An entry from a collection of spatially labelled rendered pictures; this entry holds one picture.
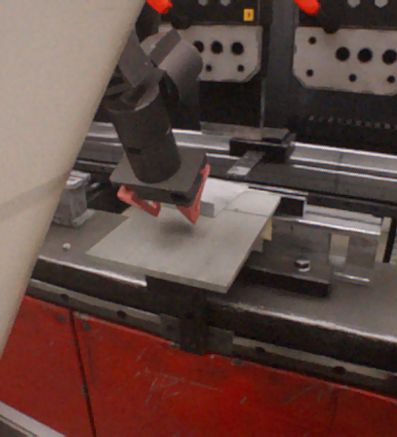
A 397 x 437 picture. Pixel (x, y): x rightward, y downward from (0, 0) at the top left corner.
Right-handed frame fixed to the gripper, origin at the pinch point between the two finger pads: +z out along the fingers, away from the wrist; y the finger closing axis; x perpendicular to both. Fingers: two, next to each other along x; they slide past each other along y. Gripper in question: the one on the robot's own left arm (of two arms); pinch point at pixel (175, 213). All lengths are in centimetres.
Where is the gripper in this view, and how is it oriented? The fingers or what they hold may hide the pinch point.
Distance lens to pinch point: 57.7
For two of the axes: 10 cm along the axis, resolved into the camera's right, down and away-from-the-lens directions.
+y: -9.3, -1.6, 3.4
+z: 1.9, 5.9, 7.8
